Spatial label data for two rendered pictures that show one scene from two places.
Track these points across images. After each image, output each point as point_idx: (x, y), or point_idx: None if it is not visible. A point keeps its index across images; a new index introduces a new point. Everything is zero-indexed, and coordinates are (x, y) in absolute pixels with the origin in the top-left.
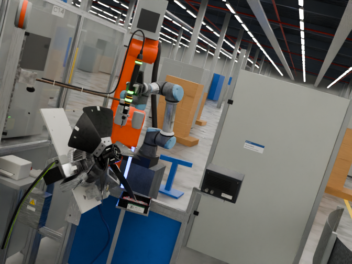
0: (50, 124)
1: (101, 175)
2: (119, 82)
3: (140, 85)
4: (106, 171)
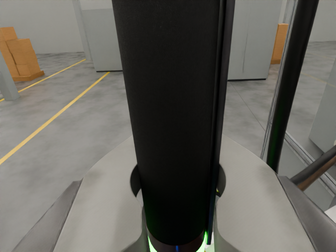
0: (335, 220)
1: (144, 208)
2: (271, 128)
3: (50, 209)
4: (147, 234)
